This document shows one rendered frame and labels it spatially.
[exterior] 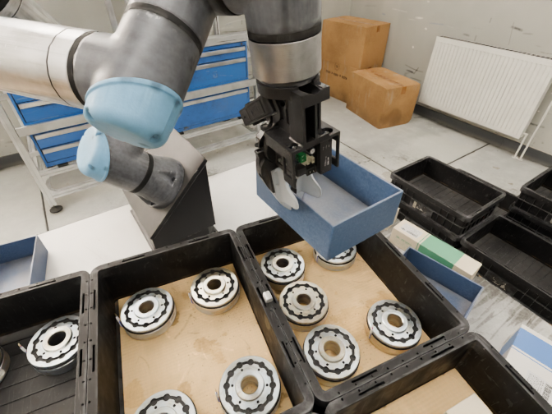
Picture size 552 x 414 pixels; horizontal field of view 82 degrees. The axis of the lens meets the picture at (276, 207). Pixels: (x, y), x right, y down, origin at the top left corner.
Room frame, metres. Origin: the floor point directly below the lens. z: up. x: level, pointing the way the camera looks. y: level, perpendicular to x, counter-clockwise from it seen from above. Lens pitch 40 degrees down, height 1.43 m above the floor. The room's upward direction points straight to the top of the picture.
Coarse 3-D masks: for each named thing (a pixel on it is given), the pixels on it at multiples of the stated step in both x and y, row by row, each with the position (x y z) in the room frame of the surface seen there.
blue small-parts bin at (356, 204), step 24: (336, 168) 0.51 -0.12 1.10; (360, 168) 0.47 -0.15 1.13; (264, 192) 0.45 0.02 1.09; (336, 192) 0.48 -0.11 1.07; (360, 192) 0.46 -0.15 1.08; (384, 192) 0.42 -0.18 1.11; (288, 216) 0.39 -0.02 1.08; (312, 216) 0.35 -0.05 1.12; (336, 216) 0.41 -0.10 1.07; (360, 216) 0.34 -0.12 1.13; (384, 216) 0.38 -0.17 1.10; (312, 240) 0.34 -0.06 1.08; (336, 240) 0.32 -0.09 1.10; (360, 240) 0.35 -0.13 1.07
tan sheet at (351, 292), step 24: (312, 264) 0.50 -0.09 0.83; (360, 264) 0.50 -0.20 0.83; (336, 288) 0.44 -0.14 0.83; (360, 288) 0.44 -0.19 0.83; (384, 288) 0.44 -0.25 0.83; (336, 312) 0.38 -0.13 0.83; (360, 312) 0.38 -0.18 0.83; (360, 336) 0.32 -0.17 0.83; (360, 360) 0.28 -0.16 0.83; (384, 360) 0.28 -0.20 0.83
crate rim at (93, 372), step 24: (192, 240) 0.49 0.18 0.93; (120, 264) 0.42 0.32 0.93; (96, 288) 0.36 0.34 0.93; (96, 312) 0.31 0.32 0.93; (264, 312) 0.31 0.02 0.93; (96, 336) 0.27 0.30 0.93; (96, 360) 0.23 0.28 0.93; (288, 360) 0.23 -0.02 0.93; (96, 384) 0.19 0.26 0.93; (96, 408) 0.16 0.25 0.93; (312, 408) 0.17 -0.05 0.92
